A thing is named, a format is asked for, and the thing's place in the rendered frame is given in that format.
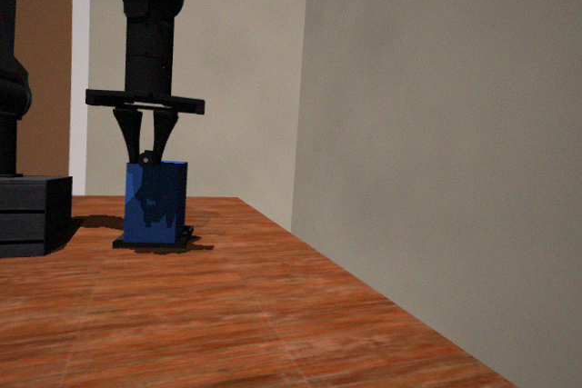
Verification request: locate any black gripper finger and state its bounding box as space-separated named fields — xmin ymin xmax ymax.
xmin=113 ymin=104 xmax=143 ymax=164
xmin=152 ymin=107 xmax=179 ymax=165

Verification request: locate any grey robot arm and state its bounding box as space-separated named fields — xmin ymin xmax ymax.
xmin=0 ymin=0 xmax=184 ymax=178

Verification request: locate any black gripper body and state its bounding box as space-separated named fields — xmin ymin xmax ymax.
xmin=85 ymin=56 xmax=205 ymax=114

